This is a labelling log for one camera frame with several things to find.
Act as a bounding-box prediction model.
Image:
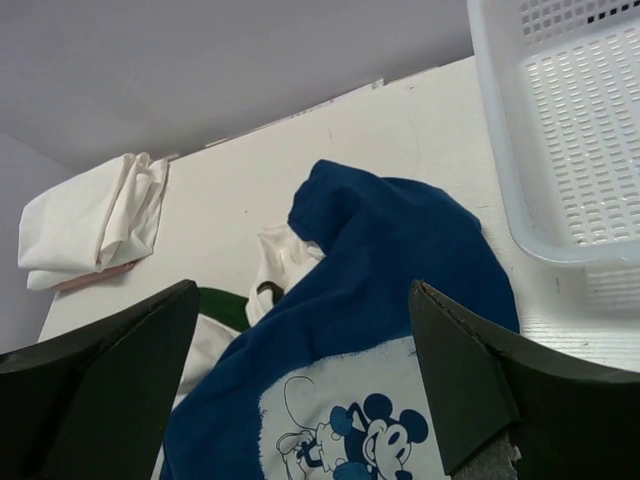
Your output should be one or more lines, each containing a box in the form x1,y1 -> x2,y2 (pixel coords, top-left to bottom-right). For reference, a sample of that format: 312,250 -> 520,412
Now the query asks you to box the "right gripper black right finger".
409,282 -> 639,479

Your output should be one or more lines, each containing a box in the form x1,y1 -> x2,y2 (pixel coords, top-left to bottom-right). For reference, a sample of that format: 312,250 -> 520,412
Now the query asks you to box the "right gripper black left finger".
1,280 -> 200,479

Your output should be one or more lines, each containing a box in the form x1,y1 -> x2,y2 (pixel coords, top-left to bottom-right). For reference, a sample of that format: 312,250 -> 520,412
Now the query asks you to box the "white t-shirt green trim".
177,224 -> 324,400

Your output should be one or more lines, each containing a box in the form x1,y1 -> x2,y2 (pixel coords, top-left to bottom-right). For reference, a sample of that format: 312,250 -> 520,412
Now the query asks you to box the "blue Mickey Mouse t-shirt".
161,160 -> 519,479

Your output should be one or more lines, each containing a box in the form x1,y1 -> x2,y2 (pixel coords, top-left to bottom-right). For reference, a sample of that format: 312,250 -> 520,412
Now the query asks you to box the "folded white t-shirt stack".
18,152 -> 169,291

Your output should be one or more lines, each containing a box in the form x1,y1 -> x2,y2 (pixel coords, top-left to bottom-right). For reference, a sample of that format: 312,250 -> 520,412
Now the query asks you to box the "folded pink t-shirt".
52,261 -> 137,292

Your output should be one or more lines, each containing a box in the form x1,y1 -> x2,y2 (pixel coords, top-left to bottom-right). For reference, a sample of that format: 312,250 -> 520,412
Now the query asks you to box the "white plastic laundry basket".
467,1 -> 639,268

